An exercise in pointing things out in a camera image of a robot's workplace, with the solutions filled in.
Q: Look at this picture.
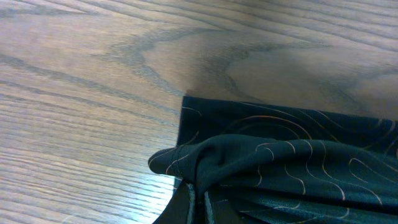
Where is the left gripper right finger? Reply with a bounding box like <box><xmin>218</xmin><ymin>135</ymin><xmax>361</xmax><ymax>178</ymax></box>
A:
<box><xmin>204</xmin><ymin>189</ymin><xmax>244</xmax><ymax>224</ymax></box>

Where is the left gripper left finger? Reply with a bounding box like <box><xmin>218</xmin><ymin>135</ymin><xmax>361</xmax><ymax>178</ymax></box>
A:
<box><xmin>153</xmin><ymin>183</ymin><xmax>195</xmax><ymax>224</ymax></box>

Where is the black orange-patterned jersey shirt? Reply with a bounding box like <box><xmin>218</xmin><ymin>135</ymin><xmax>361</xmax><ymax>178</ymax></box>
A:
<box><xmin>148</xmin><ymin>96</ymin><xmax>397</xmax><ymax>224</ymax></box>

